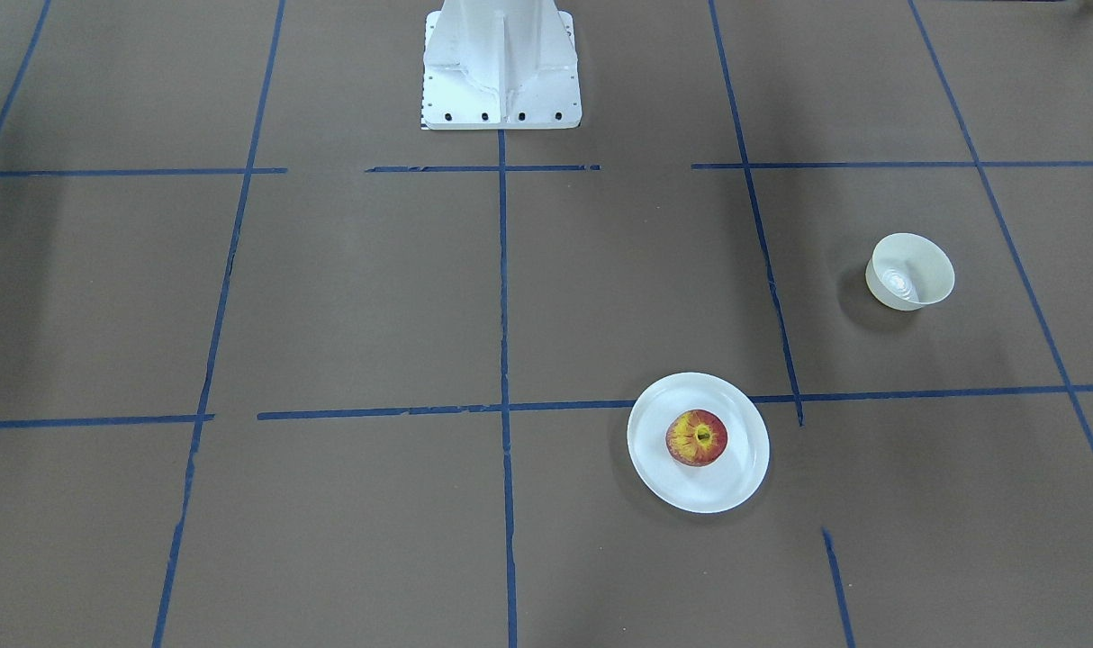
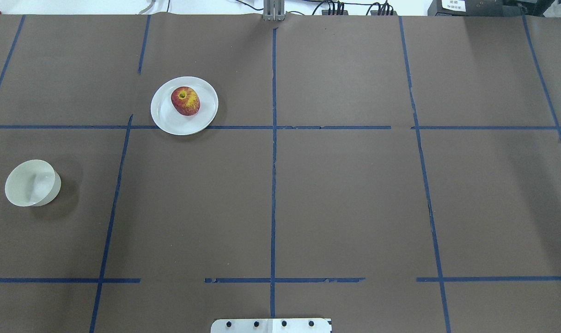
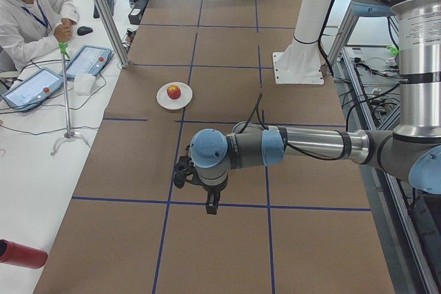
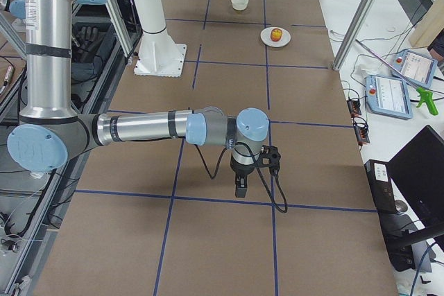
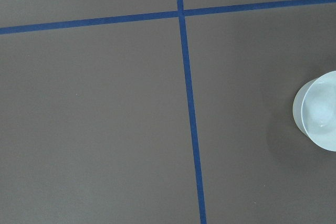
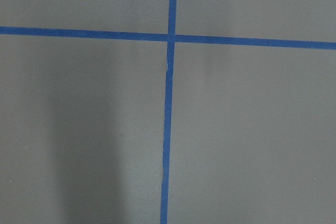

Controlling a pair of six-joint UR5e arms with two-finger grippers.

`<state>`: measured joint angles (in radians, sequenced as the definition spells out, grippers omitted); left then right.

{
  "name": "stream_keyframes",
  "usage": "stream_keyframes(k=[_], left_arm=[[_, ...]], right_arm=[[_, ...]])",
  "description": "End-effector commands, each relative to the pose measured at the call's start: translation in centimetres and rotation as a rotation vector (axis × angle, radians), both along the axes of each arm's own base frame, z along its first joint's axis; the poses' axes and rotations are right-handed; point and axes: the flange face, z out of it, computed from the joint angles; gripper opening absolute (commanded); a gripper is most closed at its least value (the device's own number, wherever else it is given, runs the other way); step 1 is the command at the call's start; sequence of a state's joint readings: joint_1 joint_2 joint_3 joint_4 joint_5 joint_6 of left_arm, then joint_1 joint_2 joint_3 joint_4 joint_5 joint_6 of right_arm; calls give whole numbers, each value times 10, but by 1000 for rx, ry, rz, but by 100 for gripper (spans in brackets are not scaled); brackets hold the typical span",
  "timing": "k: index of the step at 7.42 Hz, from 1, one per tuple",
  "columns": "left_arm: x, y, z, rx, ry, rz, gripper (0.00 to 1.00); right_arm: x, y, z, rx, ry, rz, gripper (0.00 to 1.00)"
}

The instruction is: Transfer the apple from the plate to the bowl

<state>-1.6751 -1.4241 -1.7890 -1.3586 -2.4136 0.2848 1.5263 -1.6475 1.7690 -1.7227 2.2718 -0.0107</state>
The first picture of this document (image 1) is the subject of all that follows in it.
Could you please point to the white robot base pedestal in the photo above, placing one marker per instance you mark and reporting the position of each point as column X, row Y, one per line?
column 500, row 65

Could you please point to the red yellow apple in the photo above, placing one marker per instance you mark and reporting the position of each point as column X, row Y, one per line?
column 696, row 438

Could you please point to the white round plate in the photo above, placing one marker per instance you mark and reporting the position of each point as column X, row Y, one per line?
column 722, row 485

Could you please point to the small white bowl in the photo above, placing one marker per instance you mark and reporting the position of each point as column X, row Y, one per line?
column 907, row 272

